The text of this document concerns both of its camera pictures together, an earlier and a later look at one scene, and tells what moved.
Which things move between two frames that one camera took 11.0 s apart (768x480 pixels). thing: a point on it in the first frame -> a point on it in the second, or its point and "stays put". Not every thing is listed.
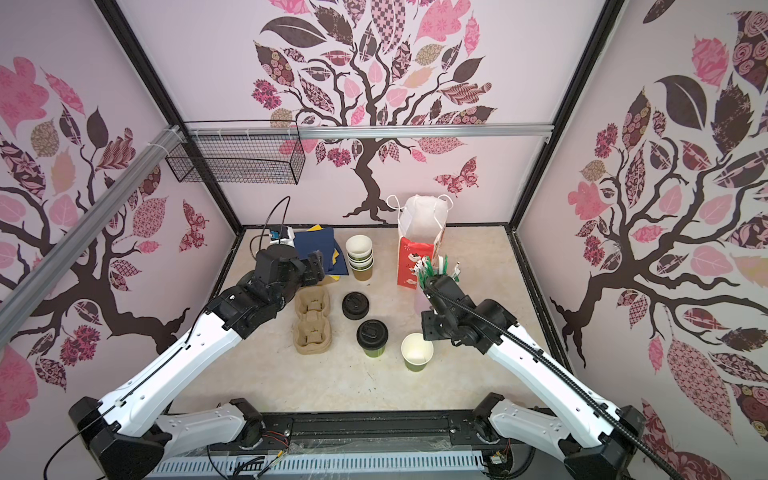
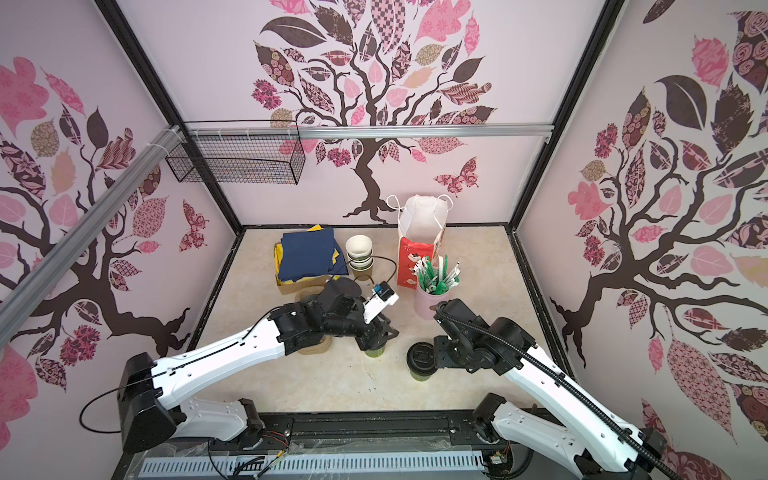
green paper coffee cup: (375, 353) stays put
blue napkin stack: (322, 240) stays put
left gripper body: (308, 272) -> (355, 326)
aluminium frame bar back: (366, 132) stays put
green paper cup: (416, 351) -> (418, 378)
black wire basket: (239, 152) stays put
